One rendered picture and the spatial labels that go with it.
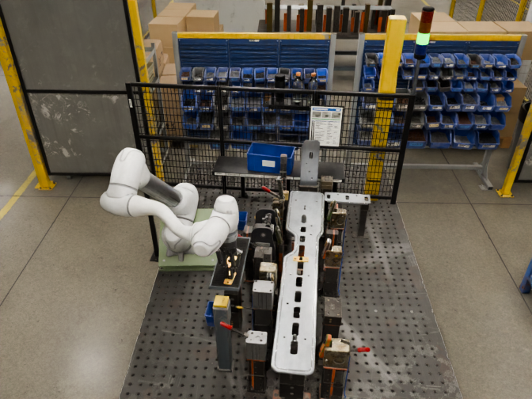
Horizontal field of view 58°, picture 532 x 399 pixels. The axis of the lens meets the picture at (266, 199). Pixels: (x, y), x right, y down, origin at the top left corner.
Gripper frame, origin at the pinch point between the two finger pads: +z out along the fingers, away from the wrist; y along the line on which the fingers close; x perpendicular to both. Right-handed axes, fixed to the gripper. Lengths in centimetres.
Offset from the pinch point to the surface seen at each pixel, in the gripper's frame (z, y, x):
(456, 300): 120, 136, 132
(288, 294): 20.1, 25.9, 12.0
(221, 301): 4.1, 0.6, -14.7
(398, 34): -71, 62, 149
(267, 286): 9.1, 17.3, 4.1
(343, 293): 50, 52, 49
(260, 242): 11.2, 5.4, 36.8
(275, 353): 20.0, 27.7, -24.0
